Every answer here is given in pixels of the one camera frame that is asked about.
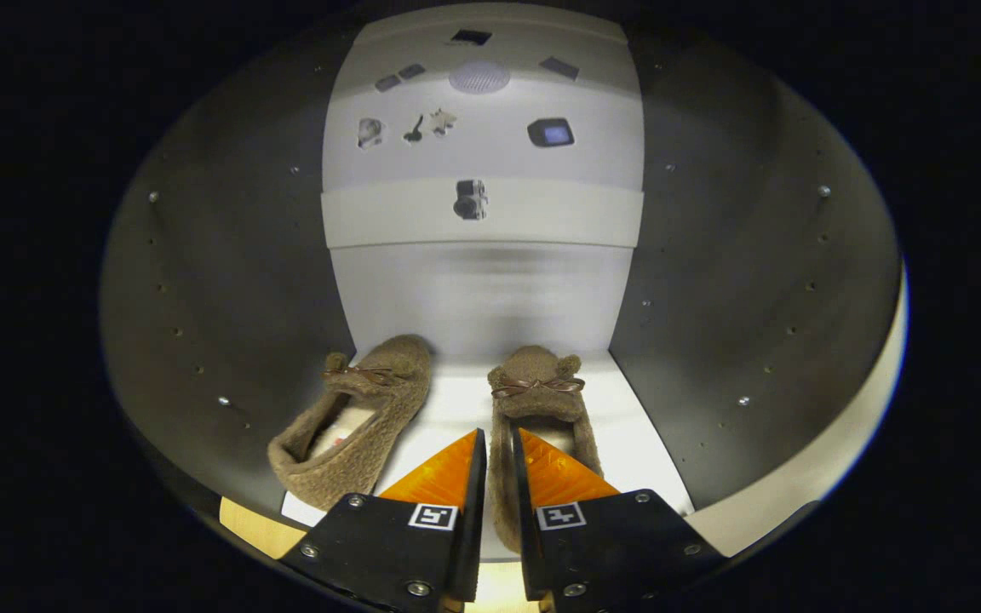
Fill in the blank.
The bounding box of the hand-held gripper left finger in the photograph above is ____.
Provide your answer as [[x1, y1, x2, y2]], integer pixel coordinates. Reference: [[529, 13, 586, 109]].
[[279, 428, 489, 613]]

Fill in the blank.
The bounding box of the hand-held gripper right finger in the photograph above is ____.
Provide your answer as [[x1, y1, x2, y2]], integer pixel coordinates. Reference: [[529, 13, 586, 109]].
[[512, 428, 726, 613]]

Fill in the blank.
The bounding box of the brown fuzzy shoe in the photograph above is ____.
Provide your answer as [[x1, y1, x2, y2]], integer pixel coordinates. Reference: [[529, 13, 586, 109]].
[[487, 345, 604, 554], [267, 334, 433, 512]]

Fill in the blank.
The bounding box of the grey shoe cabinet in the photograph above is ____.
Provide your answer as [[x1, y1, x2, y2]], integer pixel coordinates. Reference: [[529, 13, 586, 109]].
[[99, 0, 909, 580]]

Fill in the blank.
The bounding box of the white cabinet shelf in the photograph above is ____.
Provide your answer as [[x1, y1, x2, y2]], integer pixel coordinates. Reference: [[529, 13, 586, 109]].
[[282, 353, 696, 563]]

